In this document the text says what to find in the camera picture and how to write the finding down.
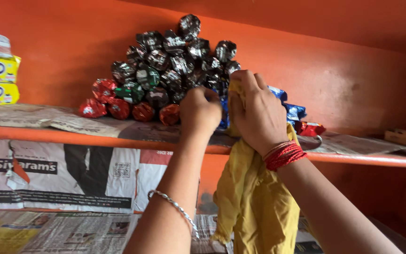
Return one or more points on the person's right hand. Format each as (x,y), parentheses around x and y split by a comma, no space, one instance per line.
(259,113)

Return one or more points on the person's left hand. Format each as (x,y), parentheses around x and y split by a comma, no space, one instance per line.
(200,111)

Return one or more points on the person's left fingers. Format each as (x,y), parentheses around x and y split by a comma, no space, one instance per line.
(201,93)

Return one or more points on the yellow cloth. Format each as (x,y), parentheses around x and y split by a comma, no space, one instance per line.
(256,204)

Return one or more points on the blue foil snack packet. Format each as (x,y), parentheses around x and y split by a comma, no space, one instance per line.
(278,93)
(294,111)
(224,114)

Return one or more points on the red foil snack packet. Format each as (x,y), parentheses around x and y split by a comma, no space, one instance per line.
(143,112)
(309,128)
(104,90)
(169,114)
(119,108)
(92,108)

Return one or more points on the pile of black foil packets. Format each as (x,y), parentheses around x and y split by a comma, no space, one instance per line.
(178,60)

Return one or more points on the green foil snack packet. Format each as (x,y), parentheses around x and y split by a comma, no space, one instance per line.
(147,77)
(130,92)

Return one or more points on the red thread wristband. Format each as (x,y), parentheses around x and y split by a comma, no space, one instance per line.
(284,156)

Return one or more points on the newspaper shelf liner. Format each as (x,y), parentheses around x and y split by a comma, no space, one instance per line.
(83,121)

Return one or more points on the orange shelf board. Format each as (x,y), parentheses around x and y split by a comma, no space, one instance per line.
(83,138)

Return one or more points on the newspaper sheet with portrait advert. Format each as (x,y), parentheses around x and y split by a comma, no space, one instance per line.
(65,176)

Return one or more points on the newspaper sheet with small photos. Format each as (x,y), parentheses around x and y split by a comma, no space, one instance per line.
(65,232)

